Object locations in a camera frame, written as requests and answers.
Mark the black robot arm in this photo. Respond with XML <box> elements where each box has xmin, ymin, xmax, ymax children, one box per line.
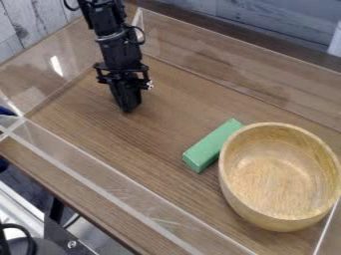
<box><xmin>63</xmin><ymin>0</ymin><xmax>153</xmax><ymax>113</ymax></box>

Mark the black metal mount plate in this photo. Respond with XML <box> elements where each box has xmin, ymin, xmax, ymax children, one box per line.
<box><xmin>45</xmin><ymin>217</ymin><xmax>99</xmax><ymax>255</ymax></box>

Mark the clear acrylic front wall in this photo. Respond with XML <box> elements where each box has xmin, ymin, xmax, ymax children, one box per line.
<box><xmin>0</xmin><ymin>97</ymin><xmax>256</xmax><ymax>255</ymax></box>

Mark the black cable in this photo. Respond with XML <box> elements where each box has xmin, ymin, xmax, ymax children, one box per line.
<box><xmin>0</xmin><ymin>222</ymin><xmax>39</xmax><ymax>255</ymax></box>

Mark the blue object at left edge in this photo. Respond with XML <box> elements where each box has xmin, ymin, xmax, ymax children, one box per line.
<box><xmin>0</xmin><ymin>106</ymin><xmax>18</xmax><ymax>116</ymax></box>

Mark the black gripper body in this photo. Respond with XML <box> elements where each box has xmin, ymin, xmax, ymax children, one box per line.
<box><xmin>93</xmin><ymin>31</ymin><xmax>155</xmax><ymax>92</ymax></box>

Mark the green rectangular block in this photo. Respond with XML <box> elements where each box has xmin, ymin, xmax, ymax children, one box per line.
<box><xmin>182</xmin><ymin>119</ymin><xmax>244</xmax><ymax>173</ymax></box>

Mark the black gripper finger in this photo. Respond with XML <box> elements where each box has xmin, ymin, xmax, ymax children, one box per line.
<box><xmin>127</xmin><ymin>81</ymin><xmax>143</xmax><ymax>112</ymax></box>
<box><xmin>110</xmin><ymin>82</ymin><xmax>131</xmax><ymax>112</ymax></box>

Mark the clear acrylic corner bracket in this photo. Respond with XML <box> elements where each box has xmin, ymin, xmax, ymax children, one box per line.
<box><xmin>133</xmin><ymin>8</ymin><xmax>145</xmax><ymax>35</ymax></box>

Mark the brown wooden bowl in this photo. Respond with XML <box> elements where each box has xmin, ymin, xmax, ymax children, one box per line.
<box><xmin>218</xmin><ymin>123</ymin><xmax>341</xmax><ymax>232</ymax></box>

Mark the black table leg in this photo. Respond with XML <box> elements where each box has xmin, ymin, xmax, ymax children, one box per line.
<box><xmin>50</xmin><ymin>198</ymin><xmax>66</xmax><ymax>224</ymax></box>

